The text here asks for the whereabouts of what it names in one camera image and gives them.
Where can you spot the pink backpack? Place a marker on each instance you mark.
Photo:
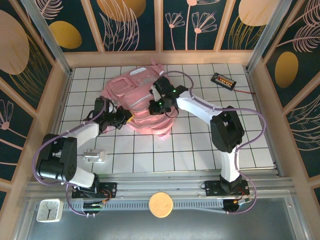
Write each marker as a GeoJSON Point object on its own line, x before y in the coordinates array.
{"type": "Point", "coordinates": [130, 87]}

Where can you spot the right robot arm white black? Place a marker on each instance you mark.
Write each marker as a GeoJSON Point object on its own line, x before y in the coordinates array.
{"type": "Point", "coordinates": [197, 107]}

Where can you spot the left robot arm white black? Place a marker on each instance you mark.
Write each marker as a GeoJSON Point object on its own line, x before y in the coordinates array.
{"type": "Point", "coordinates": [85, 132]}

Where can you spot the small white plastic device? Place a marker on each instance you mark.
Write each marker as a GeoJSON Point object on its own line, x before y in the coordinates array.
{"type": "Point", "coordinates": [96, 156]}

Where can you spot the black battery box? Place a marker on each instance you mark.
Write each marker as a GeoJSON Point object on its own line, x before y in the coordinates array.
{"type": "Point", "coordinates": [223, 80]}

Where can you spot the round yellow sponge disc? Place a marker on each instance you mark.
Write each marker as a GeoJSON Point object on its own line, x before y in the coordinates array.
{"type": "Point", "coordinates": [160, 205]}

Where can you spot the white square alarm clock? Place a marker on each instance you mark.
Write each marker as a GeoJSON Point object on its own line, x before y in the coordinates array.
{"type": "Point", "coordinates": [50, 210]}

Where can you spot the grey metal shelf plate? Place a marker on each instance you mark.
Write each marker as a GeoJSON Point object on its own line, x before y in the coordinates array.
{"type": "Point", "coordinates": [160, 227]}

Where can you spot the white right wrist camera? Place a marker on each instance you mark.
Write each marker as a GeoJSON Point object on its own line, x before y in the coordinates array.
{"type": "Point", "coordinates": [155, 93]}

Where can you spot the aluminium side rail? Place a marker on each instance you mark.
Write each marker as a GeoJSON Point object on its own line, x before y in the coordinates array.
{"type": "Point", "coordinates": [68, 85]}
{"type": "Point", "coordinates": [251, 82]}

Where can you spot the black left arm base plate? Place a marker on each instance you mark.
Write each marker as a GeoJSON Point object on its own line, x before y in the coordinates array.
{"type": "Point", "coordinates": [110, 190]}

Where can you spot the aluminium front rail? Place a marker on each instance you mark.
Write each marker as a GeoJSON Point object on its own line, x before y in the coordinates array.
{"type": "Point", "coordinates": [160, 186]}

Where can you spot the aluminium corner post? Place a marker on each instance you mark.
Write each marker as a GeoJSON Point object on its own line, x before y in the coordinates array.
{"type": "Point", "coordinates": [51, 42]}
{"type": "Point", "coordinates": [268, 32]}

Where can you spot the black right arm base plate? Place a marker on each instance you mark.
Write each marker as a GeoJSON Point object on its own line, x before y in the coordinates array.
{"type": "Point", "coordinates": [212, 187]}

